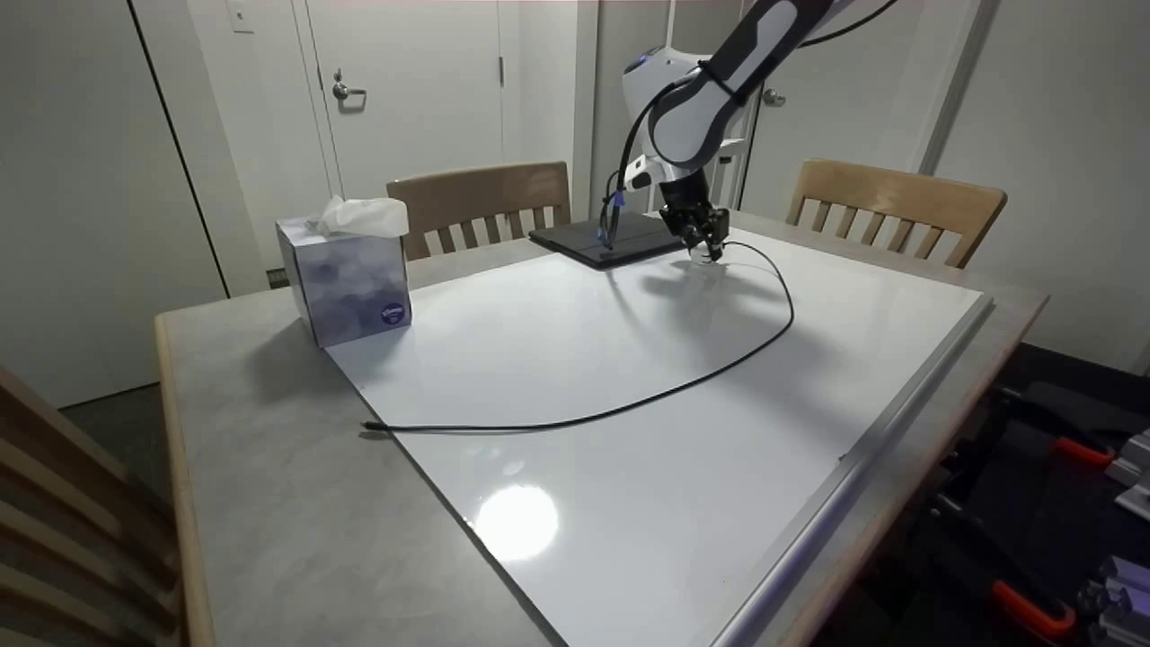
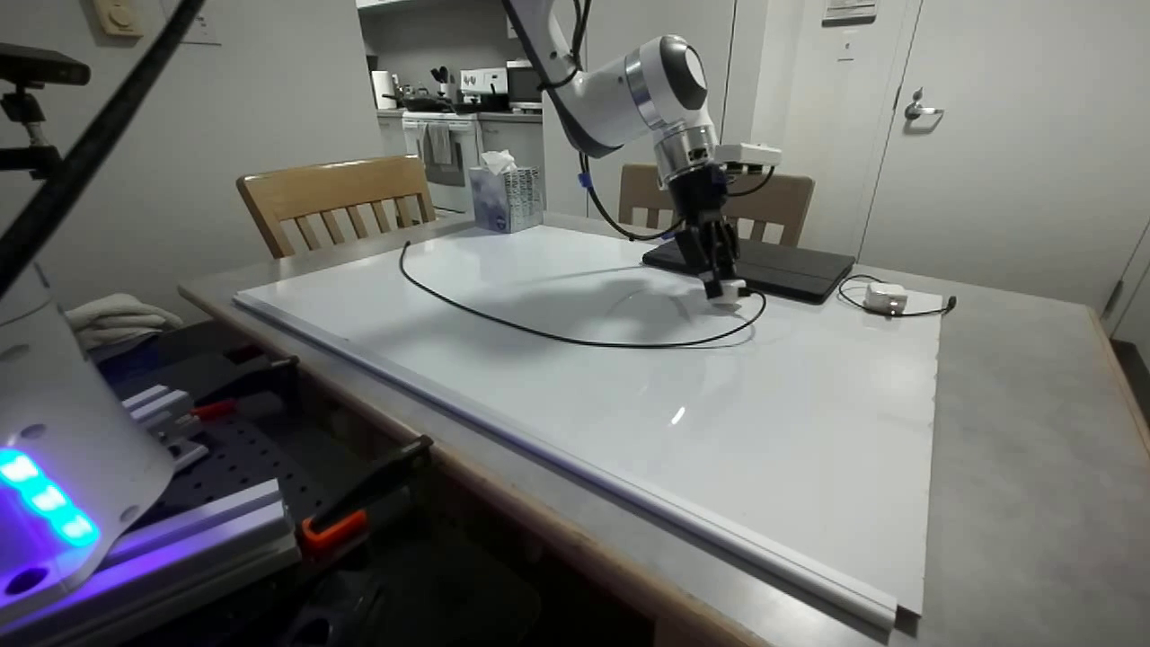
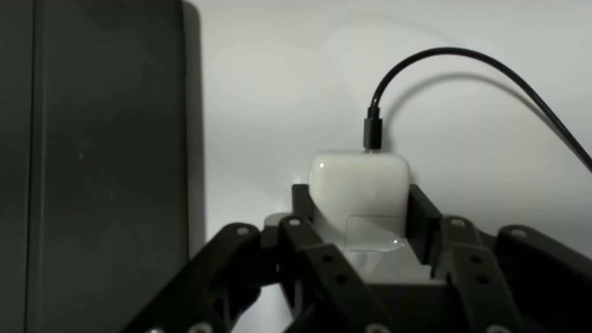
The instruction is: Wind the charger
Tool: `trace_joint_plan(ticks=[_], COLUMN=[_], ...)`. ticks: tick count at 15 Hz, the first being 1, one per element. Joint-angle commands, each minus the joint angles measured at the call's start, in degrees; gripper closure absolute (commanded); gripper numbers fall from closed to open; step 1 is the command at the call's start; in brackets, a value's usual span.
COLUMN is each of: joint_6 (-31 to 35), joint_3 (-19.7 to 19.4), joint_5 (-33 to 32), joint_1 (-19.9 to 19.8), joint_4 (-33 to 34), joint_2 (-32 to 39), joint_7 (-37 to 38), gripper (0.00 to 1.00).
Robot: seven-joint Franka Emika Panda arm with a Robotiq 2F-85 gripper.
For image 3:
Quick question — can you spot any white charger brick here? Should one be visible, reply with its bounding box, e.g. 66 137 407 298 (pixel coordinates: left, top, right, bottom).
305 148 412 255

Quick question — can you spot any black charger cable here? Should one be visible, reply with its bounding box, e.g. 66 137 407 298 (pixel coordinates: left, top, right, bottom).
361 46 592 174

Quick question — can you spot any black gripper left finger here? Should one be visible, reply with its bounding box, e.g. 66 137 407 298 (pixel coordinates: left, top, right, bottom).
122 183 396 333

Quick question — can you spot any white board mat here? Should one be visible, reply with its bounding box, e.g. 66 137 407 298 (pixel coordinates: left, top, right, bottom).
183 0 592 266

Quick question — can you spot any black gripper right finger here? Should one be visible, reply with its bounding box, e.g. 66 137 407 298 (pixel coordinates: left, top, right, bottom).
405 183 592 333

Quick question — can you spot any black closed laptop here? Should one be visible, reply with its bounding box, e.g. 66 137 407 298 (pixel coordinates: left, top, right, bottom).
0 0 207 333

